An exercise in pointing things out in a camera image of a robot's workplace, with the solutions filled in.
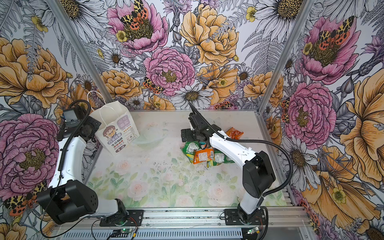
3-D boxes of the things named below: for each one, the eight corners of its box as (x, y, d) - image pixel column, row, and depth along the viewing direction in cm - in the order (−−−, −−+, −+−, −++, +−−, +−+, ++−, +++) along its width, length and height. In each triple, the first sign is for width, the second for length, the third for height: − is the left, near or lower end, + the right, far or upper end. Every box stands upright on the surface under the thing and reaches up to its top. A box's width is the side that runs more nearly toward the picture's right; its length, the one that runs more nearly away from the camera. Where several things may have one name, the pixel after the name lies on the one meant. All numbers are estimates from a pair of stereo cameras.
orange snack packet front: (193, 163, 95) (193, 158, 89) (193, 154, 99) (193, 148, 93) (213, 163, 95) (214, 158, 89) (212, 154, 99) (213, 148, 93)
